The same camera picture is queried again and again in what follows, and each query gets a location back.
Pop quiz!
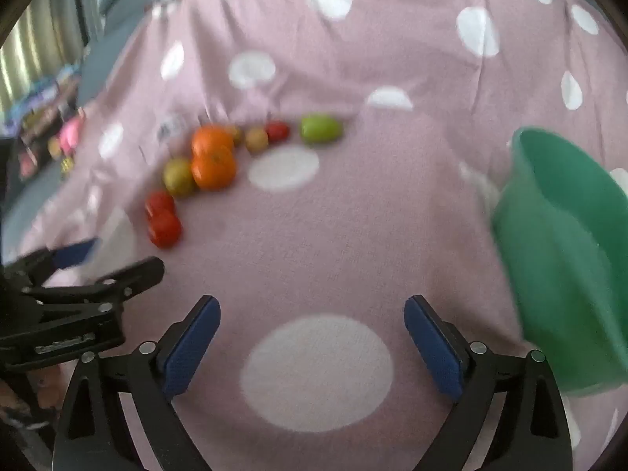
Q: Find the pink polka-dot blanket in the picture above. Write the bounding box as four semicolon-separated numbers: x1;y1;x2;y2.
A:
10;0;628;471

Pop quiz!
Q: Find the pale curtain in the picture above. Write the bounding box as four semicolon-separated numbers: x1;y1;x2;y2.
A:
0;0;84;113

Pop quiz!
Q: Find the green plastic bowl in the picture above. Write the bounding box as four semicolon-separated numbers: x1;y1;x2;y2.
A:
492;128;628;398

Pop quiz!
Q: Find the yellow-green round fruit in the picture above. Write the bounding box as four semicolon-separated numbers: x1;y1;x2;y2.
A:
163;157;198;197

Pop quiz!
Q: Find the orange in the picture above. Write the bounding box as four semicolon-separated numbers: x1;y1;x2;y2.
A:
190;147;237;191
191;126;235;158

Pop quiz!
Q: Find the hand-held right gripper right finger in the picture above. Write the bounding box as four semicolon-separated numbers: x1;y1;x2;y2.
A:
403;294;575;471

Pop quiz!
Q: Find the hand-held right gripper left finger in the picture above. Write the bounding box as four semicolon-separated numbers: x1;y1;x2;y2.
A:
51;295;221;471

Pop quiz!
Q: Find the cluttered shelf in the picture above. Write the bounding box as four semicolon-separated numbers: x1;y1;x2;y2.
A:
0;64;84;182

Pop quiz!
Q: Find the pink toy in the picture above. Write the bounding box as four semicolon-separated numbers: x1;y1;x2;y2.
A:
59;118;84;153

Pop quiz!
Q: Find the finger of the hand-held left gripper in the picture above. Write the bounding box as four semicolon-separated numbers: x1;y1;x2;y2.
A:
24;256;166;308
0;238;102;286

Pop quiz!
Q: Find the grey sofa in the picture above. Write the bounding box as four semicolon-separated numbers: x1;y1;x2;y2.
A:
0;0;628;236

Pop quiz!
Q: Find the green mango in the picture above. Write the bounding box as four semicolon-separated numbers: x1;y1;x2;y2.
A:
300;114;343;144

